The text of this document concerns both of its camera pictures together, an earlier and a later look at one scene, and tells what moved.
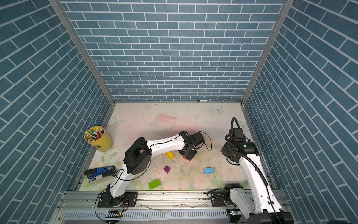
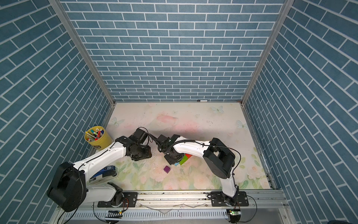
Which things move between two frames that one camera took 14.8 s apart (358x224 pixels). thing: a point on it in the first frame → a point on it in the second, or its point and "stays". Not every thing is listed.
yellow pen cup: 98,137 stays
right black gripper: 224,149 → 170,161
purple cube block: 167,169 stays
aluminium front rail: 145,207 stays
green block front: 154,184 → 185,158
